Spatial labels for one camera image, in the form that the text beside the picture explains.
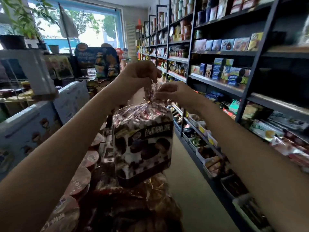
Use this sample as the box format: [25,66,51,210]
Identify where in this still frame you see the row of pastel snack boxes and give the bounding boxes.
[193,32,264,52]

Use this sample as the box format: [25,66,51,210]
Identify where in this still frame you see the row of tall snack cartons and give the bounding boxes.
[196,0,276,25]

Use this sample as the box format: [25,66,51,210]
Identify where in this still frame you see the large black metal shelf unit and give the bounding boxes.
[173,0,309,232]

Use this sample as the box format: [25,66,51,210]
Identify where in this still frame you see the person's left hand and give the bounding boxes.
[119,60,162,97]

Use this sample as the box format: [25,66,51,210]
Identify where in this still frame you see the large white-blue printed carton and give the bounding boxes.
[0,101,62,180]

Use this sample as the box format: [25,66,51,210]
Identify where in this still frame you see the pile of brown snack bags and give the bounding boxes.
[78,173,184,232]

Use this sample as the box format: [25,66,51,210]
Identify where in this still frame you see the person's left forearm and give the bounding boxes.
[0,76,132,232]

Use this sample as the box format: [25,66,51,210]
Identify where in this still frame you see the black snack tray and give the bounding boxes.
[220,174,249,199]

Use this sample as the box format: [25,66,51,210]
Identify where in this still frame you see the person's right forearm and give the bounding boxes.
[188,92,309,232]

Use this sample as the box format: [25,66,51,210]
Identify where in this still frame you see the pile of flat snack packets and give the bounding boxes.
[205,91,309,173]

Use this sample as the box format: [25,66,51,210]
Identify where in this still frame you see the clear black-white cookie bag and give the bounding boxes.
[112,82,174,189]

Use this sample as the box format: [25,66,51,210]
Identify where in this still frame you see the white louvred panel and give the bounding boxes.
[125,21,136,57]

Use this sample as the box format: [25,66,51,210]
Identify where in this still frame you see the blue cartoon display stand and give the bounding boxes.
[74,43,120,79]

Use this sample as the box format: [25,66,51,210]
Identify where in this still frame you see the green potted plant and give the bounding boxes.
[0,0,57,50]

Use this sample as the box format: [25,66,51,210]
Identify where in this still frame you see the large white wire bin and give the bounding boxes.
[232,194,274,232]

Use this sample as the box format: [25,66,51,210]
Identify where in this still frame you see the row of white snack bins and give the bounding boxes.
[182,113,230,178]

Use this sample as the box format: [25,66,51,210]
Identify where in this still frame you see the row of red-lidded noodle cups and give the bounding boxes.
[41,132,105,232]

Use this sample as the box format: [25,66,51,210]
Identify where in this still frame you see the large shop window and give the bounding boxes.
[26,0,124,54]

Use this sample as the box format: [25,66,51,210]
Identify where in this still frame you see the grey folded flag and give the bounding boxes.
[58,2,79,56]

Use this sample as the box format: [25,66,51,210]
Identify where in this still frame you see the yellowish printed poster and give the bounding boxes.
[44,55,74,80]

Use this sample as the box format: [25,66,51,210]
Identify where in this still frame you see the person's right hand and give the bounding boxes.
[154,81,196,113]

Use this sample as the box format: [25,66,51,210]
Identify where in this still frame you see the white box on rack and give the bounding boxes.
[0,49,59,100]

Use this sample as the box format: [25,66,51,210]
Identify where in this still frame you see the small white-blue printed carton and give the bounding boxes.
[53,80,90,125]

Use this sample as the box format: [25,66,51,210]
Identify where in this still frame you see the row of narrow black shelves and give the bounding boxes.
[135,4,193,83]

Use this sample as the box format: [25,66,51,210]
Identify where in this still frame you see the jars and cups on shelves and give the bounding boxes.
[145,0,195,80]

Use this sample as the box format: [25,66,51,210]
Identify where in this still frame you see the group of blue cookie boxes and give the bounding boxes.
[190,58,251,87]

